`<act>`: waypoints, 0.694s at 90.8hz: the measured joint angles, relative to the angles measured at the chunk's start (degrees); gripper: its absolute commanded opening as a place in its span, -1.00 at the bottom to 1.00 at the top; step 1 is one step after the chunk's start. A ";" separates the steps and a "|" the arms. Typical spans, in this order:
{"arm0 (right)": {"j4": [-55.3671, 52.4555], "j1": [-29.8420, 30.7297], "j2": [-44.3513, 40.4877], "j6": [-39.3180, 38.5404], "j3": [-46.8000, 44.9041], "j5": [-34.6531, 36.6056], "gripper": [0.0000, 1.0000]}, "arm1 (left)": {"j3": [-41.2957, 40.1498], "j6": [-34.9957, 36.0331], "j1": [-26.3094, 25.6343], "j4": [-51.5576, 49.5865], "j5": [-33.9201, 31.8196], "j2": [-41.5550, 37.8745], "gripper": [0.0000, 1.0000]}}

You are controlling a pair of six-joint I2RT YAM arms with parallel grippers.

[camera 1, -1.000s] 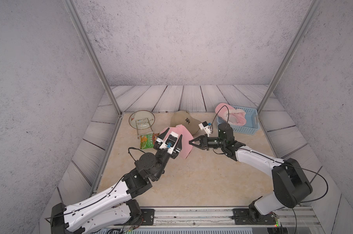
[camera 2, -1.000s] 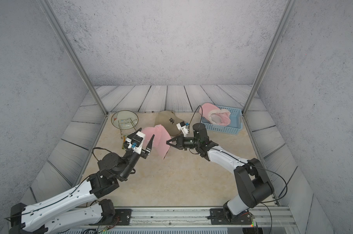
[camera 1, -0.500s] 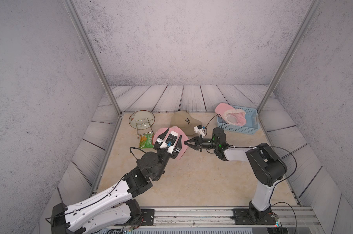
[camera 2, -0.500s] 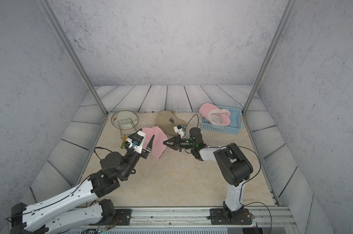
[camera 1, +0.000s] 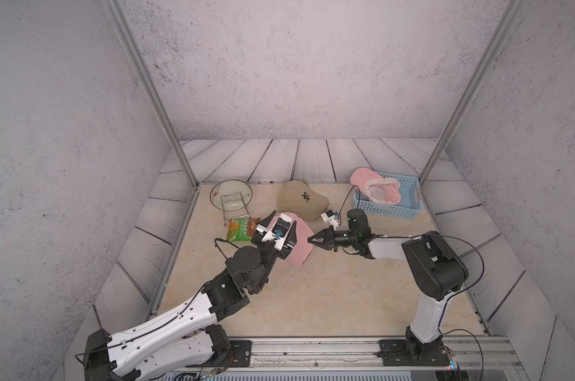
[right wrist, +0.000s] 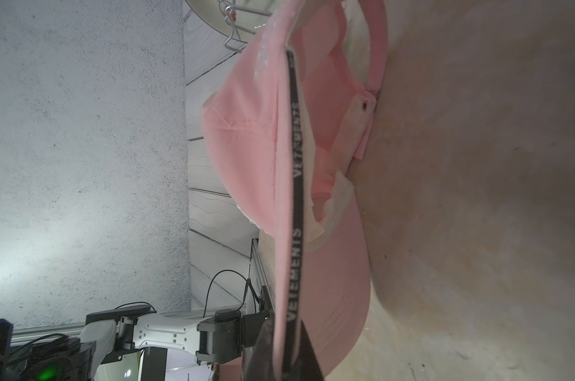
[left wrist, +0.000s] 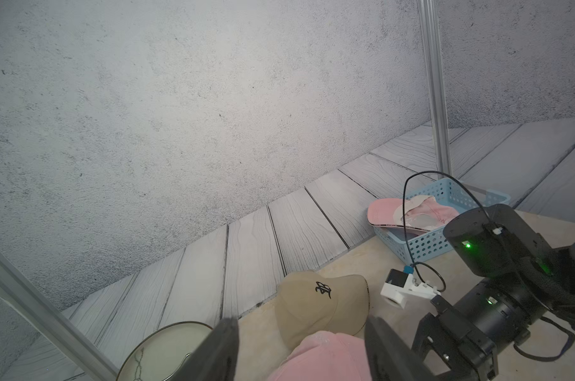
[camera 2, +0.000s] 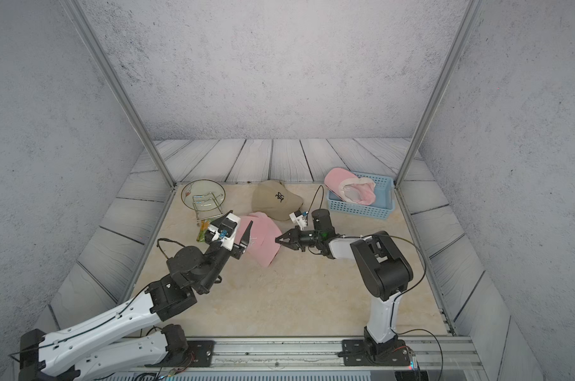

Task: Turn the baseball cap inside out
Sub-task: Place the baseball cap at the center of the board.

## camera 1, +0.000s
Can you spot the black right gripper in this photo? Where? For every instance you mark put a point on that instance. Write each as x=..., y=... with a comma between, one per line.
x=328, y=236

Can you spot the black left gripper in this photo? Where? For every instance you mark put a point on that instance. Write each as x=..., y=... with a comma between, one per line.
x=287, y=245

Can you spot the pink baseball cap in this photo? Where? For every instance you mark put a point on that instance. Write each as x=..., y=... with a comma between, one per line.
x=303, y=248
x=376, y=188

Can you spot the beige baseball cap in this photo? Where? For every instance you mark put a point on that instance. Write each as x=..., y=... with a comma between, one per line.
x=298, y=198

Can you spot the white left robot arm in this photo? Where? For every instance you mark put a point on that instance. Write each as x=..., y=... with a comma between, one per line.
x=190, y=334

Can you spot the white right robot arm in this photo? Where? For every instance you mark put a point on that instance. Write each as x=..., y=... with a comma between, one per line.
x=437, y=271

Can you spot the green snack bag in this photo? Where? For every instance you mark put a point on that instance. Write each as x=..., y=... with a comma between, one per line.
x=241, y=228

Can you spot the pale green ceramic plate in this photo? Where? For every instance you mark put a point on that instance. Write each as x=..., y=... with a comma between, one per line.
x=228, y=187

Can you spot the light blue plastic basket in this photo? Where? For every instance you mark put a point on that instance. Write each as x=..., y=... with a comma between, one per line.
x=410, y=206

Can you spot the metal wire plate rack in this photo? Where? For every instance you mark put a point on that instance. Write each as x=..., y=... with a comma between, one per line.
x=235, y=206

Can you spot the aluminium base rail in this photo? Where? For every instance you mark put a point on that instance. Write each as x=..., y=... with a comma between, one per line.
x=459, y=356

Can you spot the left aluminium frame post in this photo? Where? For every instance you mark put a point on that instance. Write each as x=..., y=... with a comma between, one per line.
x=129, y=44

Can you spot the aluminium frame post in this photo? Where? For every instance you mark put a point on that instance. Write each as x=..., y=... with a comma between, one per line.
x=129, y=44
x=491, y=51

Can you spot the right aluminium frame post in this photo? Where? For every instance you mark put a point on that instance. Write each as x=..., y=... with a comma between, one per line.
x=491, y=51

